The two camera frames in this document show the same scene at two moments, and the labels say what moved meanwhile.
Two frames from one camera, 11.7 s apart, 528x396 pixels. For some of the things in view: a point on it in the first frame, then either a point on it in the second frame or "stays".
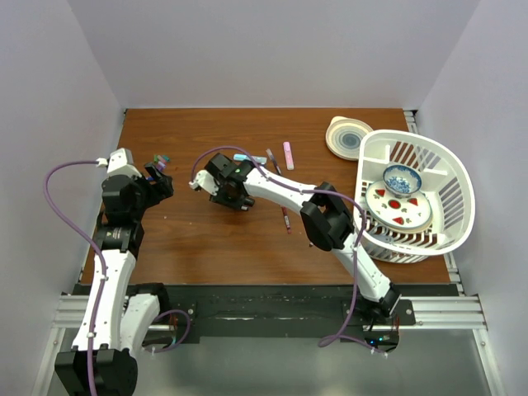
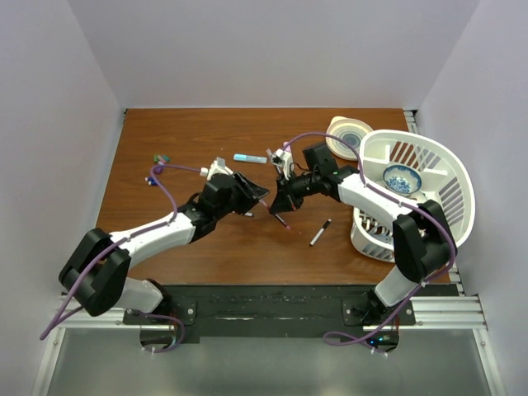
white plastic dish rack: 415,196 stays
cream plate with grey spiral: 343,137 stays
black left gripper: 159,190 to 255,191
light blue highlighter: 243,157 stays
